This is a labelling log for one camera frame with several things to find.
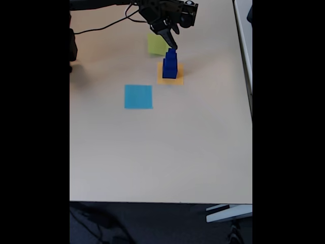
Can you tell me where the green paper square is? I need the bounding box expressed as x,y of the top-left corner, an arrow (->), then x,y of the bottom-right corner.
147,33 -> 171,57

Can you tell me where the orange paper square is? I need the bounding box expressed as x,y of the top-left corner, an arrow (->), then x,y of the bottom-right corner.
156,62 -> 184,86

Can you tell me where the blue paper square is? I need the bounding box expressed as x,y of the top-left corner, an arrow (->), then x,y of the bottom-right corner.
124,84 -> 153,110

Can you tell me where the large blue cube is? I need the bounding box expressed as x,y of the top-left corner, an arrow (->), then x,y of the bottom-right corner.
165,52 -> 178,70

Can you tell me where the largest blue cube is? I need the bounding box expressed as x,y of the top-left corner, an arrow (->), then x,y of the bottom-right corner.
162,58 -> 178,79

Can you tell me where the white adjacent table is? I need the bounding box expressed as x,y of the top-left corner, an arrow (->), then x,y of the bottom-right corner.
233,0 -> 253,119

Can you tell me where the white table foot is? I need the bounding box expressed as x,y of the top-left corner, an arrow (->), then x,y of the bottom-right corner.
205,203 -> 253,224

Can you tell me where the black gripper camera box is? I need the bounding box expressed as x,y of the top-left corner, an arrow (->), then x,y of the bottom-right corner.
179,0 -> 199,28

